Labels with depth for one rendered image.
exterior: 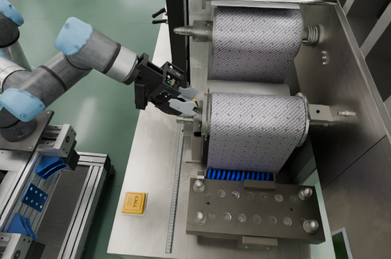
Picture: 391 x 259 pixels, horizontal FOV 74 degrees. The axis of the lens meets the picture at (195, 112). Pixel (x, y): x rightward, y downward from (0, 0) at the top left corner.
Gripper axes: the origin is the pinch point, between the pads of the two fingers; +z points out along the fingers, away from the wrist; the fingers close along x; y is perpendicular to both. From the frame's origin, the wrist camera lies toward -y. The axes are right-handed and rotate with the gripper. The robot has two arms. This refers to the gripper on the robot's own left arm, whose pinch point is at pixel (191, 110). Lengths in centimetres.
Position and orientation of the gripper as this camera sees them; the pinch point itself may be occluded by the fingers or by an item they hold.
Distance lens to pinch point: 70.6
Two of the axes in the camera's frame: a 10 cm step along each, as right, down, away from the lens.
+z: 7.6, 4.2, 4.9
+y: 6.4, -4.1, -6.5
